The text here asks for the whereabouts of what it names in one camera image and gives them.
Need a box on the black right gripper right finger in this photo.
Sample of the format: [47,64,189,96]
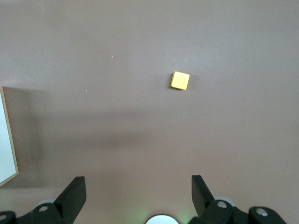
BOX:
[186,175,249,224]

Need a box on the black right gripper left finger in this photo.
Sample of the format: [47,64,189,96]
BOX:
[30,176,87,224]

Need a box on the white-fronted drawer with black handle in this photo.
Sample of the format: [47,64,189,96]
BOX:
[0,86,19,188]

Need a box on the yellow cube block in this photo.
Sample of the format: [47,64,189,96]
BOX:
[170,71,190,91]

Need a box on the brown table cover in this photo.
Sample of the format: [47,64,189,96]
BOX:
[0,0,299,224]

